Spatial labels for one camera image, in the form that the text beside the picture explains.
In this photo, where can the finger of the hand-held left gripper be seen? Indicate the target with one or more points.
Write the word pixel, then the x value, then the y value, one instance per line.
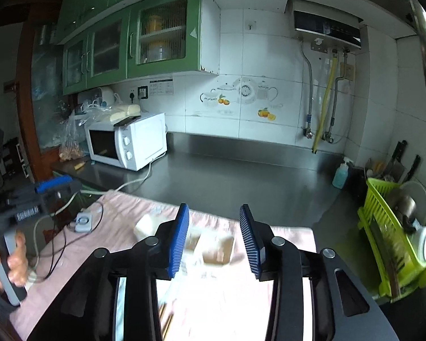
pixel 53 183

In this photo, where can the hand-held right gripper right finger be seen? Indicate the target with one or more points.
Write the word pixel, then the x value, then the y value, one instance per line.
pixel 251 247

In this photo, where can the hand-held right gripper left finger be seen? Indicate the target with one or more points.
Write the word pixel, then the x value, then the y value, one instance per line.
pixel 178 245

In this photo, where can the white utensil holder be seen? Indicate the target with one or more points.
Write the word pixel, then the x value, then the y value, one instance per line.
pixel 216 250

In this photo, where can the person's left hand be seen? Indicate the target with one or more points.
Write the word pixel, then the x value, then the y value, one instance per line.
pixel 18 263

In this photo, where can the small wooden piece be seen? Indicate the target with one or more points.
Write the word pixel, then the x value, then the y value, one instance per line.
pixel 79 166

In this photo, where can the clear plastic bag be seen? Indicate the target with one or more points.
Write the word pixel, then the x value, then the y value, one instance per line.
pixel 71 135

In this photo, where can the pink table cloth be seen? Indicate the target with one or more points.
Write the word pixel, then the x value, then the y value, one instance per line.
pixel 127 220

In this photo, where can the black phone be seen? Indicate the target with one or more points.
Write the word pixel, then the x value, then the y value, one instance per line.
pixel 127 120

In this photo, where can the white microwave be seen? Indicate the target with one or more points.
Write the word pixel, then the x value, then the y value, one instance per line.
pixel 142 142

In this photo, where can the white kettle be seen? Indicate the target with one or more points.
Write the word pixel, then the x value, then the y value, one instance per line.
pixel 104 97

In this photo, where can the blue soap pump bottle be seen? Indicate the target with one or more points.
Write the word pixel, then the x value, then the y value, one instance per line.
pixel 340 177

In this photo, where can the green plastic dish rack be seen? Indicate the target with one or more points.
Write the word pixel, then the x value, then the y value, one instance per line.
pixel 380 220

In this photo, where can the dark long utensil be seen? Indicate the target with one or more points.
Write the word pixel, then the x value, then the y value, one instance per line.
pixel 385 259

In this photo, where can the metal cutlery holder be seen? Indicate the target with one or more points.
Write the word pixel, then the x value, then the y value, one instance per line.
pixel 374 172

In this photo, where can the metal bowl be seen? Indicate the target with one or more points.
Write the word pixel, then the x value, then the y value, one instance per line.
pixel 404 204

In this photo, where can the clear plastic container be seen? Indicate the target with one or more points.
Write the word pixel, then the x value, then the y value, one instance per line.
pixel 158 52

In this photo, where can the yellow container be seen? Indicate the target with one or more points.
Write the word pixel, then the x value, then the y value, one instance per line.
pixel 153 23

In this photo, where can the brown wooden door frame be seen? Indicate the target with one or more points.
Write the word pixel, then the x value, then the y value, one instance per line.
pixel 25 96

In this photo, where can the green glass-door wall cabinet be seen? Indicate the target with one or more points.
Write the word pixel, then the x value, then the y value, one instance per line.
pixel 110 60

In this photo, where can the printed wall label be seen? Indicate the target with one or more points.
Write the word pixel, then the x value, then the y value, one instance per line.
pixel 161 87

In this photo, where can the wall hook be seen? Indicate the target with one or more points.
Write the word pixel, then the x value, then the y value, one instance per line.
pixel 251 26

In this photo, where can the wall water heater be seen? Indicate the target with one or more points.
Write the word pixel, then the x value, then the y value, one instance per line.
pixel 326 28

